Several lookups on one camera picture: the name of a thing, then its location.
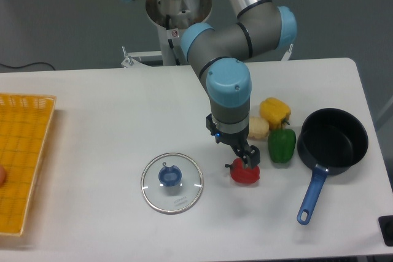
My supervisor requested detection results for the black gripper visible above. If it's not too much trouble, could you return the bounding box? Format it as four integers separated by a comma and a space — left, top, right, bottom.
206, 114, 260, 169

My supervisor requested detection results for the red bell pepper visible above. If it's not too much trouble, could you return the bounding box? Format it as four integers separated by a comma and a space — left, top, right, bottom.
225, 158, 260, 184

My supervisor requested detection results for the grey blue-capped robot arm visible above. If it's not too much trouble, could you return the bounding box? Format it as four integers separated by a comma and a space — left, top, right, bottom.
131, 0, 297, 168

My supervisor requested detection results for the green bell pepper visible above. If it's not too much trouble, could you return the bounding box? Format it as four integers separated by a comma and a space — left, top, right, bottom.
268, 129, 296, 164

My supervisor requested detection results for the yellow bell pepper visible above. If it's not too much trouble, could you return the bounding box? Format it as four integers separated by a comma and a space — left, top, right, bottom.
259, 98, 291, 130

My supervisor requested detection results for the glass lid blue knob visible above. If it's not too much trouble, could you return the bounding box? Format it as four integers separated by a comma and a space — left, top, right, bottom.
141, 153, 204, 215

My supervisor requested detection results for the black device at table corner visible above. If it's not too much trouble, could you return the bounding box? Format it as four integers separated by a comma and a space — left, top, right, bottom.
378, 215, 393, 247

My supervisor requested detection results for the yellow woven basket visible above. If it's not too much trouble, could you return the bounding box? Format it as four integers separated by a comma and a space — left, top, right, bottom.
1, 93, 56, 236

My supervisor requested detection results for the black saucepan blue handle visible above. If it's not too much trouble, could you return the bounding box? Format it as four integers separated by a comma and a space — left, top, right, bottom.
297, 108, 368, 225

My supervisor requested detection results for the black floor cable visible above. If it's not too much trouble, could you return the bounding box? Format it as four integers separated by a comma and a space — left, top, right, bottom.
0, 61, 56, 71

